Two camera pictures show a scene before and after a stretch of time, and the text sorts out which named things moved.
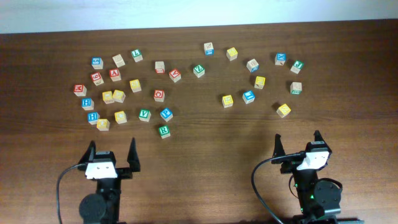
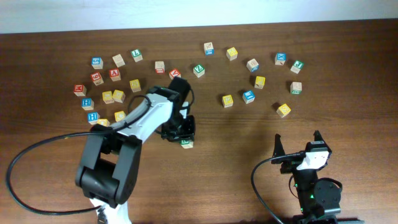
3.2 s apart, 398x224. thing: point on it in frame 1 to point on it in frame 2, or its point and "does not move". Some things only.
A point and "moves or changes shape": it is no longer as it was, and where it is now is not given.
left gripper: [125, 173] to [183, 134]
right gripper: [290, 165] does not move
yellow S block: [135, 85] does not move
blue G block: [97, 63] does not move
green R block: [164, 132] moves or changes shape
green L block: [137, 55] does not move
